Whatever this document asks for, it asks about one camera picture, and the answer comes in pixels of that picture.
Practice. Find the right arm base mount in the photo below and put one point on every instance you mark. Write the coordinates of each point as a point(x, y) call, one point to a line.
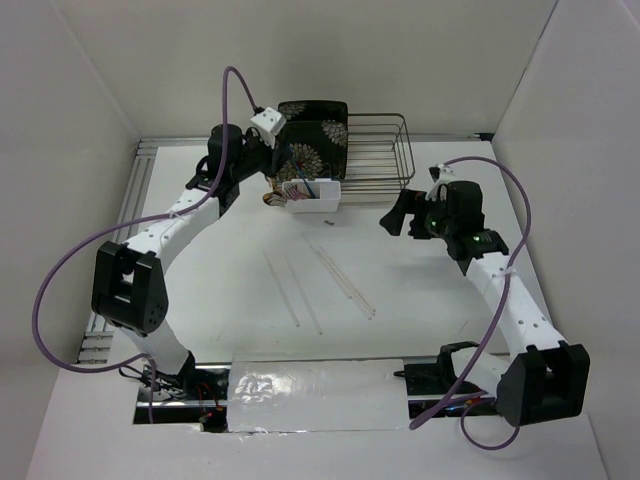
point(427, 382)

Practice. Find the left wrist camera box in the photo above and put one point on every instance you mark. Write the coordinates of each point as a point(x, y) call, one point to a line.
point(268, 122)

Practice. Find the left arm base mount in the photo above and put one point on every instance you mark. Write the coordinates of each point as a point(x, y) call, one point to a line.
point(205, 406)

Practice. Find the white cutlery caddy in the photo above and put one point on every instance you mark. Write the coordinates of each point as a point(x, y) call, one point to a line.
point(328, 194)

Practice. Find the black floral plate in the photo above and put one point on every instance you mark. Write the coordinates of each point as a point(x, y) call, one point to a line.
point(314, 111)
point(321, 149)

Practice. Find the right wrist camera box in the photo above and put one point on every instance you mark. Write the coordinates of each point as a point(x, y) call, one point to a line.
point(441, 174)

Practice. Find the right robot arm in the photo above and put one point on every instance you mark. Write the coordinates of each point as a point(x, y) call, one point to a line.
point(545, 377)

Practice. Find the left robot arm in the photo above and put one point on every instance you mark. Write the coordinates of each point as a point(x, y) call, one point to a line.
point(129, 289)

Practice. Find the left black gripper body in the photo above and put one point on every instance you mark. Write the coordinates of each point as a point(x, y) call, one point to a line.
point(258, 157)

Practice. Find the grey wire dish rack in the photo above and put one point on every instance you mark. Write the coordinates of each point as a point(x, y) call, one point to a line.
point(379, 158)

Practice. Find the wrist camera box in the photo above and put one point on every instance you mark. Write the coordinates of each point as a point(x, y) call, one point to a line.
point(268, 122)
point(441, 174)

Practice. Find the rear black floral plate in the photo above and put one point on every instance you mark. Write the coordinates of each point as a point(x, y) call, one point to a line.
point(314, 111)

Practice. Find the blue fork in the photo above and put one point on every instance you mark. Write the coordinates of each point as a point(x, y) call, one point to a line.
point(294, 162)

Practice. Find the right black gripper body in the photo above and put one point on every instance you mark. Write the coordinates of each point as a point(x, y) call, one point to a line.
point(430, 219)

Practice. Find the front black floral plate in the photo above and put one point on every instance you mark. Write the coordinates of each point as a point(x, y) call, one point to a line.
point(321, 149)

